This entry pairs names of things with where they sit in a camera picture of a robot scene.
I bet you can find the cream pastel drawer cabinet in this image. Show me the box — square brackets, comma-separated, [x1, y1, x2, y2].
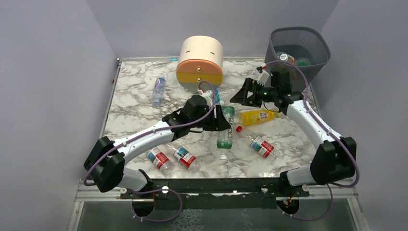
[176, 35, 224, 91]

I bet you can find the clear bottle green white label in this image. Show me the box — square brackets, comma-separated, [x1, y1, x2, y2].
[295, 57, 310, 66]

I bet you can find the clear bottle purple label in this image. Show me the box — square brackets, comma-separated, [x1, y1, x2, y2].
[151, 76, 166, 107]

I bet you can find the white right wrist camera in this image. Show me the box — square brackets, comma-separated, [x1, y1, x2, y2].
[256, 63, 270, 86]

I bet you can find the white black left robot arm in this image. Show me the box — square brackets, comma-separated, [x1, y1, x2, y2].
[83, 95, 231, 193]

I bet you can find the yellow juice bottle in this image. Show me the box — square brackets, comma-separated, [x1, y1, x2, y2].
[238, 109, 282, 127]

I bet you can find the green tinted bottle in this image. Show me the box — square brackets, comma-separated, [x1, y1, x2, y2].
[217, 106, 235, 160]

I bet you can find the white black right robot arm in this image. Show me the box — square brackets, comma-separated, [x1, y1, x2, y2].
[230, 68, 357, 186]

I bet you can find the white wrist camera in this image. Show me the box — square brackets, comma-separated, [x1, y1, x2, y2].
[256, 63, 270, 86]
[197, 88, 216, 103]

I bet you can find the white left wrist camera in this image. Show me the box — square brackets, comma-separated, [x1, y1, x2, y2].
[197, 88, 216, 103]

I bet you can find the red cap bottle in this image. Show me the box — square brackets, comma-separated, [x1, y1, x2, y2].
[235, 125, 278, 160]
[146, 147, 174, 176]
[164, 142, 201, 173]

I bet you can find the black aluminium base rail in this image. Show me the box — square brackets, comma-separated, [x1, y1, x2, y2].
[75, 172, 359, 211]

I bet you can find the orange drink bottle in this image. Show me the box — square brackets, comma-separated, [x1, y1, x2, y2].
[276, 52, 295, 68]

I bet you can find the grey mesh waste bin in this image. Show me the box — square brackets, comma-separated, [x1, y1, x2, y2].
[264, 26, 331, 92]

